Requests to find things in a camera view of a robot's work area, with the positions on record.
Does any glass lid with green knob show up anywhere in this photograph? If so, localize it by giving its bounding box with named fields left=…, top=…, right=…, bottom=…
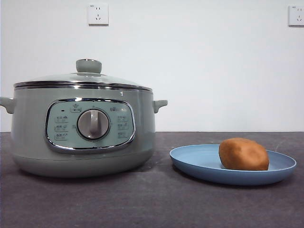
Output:
left=13, top=58, right=153, bottom=92

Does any brown potato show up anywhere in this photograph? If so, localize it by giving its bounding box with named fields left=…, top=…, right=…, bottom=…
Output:
left=218, top=137, right=270, bottom=171

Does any blue round plate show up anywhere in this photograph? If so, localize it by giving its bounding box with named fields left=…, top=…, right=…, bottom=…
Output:
left=169, top=143, right=297, bottom=186

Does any pale green electric steamer pot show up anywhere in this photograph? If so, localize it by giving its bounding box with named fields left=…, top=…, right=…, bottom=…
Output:
left=0, top=85, right=168, bottom=179

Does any white wall socket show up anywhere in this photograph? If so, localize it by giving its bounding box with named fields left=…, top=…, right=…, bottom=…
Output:
left=288, top=5, right=304, bottom=27
left=88, top=3, right=110, bottom=26

